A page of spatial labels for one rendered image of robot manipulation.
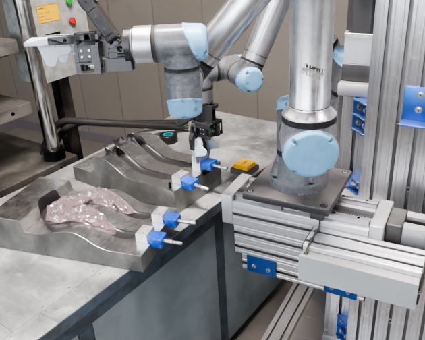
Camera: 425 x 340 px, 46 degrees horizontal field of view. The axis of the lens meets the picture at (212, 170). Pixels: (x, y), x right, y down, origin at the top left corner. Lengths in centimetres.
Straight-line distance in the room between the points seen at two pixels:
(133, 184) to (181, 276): 35
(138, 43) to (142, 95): 297
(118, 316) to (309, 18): 101
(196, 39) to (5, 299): 85
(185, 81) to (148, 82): 289
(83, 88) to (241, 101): 145
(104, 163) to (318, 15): 104
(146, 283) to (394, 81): 93
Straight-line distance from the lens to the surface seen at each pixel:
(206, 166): 169
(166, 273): 167
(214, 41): 114
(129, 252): 140
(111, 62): 106
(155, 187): 165
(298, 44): 102
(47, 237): 152
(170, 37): 102
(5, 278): 152
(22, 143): 247
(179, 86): 104
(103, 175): 183
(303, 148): 105
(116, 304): 154
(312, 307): 218
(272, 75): 340
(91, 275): 144
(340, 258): 120
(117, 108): 419
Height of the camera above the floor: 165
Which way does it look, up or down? 26 degrees down
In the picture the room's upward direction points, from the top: 3 degrees counter-clockwise
